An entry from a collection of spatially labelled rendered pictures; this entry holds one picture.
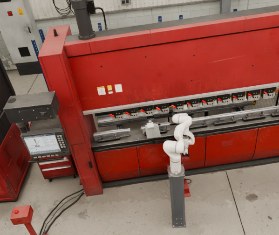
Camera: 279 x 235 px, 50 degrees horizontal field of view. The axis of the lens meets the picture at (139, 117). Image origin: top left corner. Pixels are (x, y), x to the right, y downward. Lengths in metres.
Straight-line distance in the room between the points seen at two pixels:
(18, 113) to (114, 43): 1.24
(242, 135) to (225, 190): 0.82
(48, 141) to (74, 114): 0.47
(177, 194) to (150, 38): 1.81
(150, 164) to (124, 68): 1.55
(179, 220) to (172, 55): 2.07
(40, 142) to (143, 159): 1.54
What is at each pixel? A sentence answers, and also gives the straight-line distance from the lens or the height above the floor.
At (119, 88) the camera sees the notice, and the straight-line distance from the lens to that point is 3.66.
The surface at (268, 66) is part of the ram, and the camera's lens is 4.02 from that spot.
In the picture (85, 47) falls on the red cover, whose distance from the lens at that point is 3.40.
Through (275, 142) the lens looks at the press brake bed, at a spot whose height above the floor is 0.44.
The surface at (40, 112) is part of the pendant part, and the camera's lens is 3.21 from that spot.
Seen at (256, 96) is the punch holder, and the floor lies 1.24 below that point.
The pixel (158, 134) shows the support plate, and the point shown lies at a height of 1.00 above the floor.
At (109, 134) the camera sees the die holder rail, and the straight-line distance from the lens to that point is 4.09.
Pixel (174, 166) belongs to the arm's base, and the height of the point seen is 1.13.
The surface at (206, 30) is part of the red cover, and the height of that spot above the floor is 2.24.
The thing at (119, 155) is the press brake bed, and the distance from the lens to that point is 4.21.
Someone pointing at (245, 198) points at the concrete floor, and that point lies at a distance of 4.53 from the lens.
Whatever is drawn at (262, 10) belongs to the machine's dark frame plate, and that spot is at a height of 2.30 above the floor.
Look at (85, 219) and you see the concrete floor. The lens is 4.45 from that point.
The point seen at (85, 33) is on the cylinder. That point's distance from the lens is 3.43.
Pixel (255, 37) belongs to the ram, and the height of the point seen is 2.07.
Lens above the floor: 3.55
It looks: 37 degrees down
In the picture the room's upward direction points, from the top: 8 degrees counter-clockwise
